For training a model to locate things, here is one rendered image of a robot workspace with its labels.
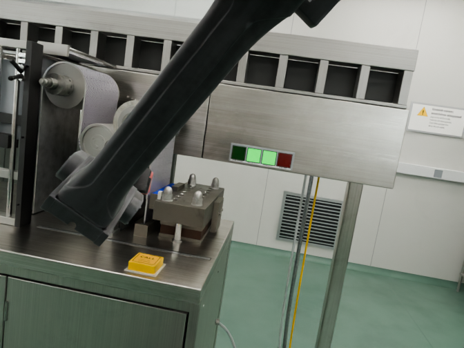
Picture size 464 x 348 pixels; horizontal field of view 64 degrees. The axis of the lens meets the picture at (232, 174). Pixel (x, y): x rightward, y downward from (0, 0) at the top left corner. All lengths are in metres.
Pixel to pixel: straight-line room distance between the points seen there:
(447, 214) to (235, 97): 3.11
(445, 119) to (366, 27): 1.15
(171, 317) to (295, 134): 0.81
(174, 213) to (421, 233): 3.30
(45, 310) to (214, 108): 0.88
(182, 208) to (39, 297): 0.45
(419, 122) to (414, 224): 1.00
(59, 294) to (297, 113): 0.99
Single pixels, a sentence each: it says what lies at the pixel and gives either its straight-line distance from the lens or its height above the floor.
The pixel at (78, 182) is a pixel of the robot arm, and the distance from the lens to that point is 0.41.
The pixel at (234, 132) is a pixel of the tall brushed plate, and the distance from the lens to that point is 1.45.
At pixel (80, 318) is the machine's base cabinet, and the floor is 0.74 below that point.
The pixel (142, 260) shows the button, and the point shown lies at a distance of 0.99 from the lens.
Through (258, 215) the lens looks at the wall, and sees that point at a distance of 3.88.
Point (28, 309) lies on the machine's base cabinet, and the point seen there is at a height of 0.74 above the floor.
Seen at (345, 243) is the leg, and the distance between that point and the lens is 1.70.
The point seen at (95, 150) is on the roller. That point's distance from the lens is 1.26.
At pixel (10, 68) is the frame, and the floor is 1.36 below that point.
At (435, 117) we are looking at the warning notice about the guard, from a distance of 4.03.
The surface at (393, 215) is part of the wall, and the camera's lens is 4.03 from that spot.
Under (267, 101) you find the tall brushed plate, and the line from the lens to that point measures 1.44.
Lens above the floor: 1.30
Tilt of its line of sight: 8 degrees down
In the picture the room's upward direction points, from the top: 8 degrees clockwise
